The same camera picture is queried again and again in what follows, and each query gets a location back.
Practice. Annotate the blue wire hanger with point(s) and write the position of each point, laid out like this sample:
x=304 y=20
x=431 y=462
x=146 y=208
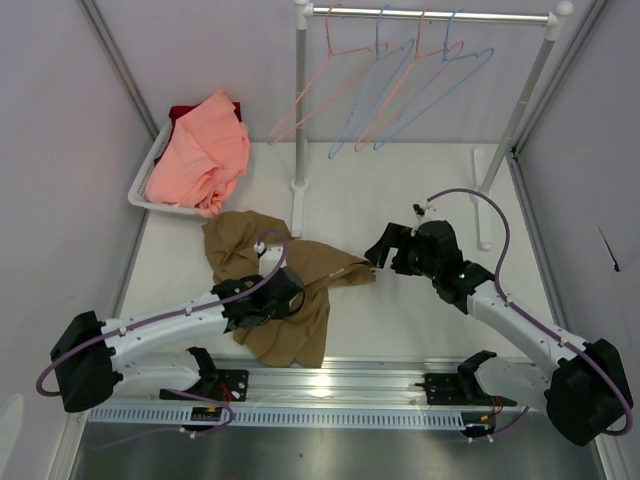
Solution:
x=430 y=77
x=389 y=63

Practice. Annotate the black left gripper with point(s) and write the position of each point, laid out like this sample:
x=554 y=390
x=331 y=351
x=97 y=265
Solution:
x=282 y=312

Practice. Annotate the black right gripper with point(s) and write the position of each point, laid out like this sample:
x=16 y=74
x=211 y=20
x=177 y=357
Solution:
x=400 y=251

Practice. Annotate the blue wire hanger right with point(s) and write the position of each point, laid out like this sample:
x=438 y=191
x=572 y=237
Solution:
x=430 y=77

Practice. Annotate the dark red garment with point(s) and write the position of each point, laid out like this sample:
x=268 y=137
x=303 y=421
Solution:
x=187 y=139

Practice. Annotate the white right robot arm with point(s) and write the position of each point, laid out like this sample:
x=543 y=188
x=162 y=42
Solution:
x=581 y=386

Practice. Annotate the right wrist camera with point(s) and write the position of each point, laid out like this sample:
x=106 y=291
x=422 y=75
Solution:
x=424 y=211

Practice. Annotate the salmon pink garment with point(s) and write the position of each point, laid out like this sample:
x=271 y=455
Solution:
x=198 y=185

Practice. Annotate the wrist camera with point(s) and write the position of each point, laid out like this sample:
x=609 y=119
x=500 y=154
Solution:
x=270 y=258
x=424 y=211

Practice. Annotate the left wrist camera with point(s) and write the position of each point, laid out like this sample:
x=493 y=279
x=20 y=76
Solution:
x=270 y=258

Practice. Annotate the white garment rack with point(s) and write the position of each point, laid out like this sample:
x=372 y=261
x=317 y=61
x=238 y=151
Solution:
x=484 y=167

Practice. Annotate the pink wire hanger left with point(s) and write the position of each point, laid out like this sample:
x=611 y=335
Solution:
x=325 y=80

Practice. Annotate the tan pleated skirt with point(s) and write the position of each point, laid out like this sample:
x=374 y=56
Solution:
x=301 y=338

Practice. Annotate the blue wire hanger left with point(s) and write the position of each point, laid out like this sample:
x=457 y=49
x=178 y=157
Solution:
x=389 y=63

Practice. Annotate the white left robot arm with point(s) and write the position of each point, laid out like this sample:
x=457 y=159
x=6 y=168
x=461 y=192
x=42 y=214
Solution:
x=156 y=354

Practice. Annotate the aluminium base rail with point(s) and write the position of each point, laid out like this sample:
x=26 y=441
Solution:
x=339 y=383

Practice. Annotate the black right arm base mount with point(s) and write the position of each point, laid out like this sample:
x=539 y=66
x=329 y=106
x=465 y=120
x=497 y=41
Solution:
x=460 y=388

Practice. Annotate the white perforated laundry basket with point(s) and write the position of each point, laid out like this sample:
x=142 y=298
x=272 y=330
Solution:
x=137 y=193

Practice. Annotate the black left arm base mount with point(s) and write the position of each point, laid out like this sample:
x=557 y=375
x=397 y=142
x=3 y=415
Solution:
x=229 y=385

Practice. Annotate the slotted white cable duct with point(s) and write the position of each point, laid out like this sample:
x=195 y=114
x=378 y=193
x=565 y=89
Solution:
x=187 y=415

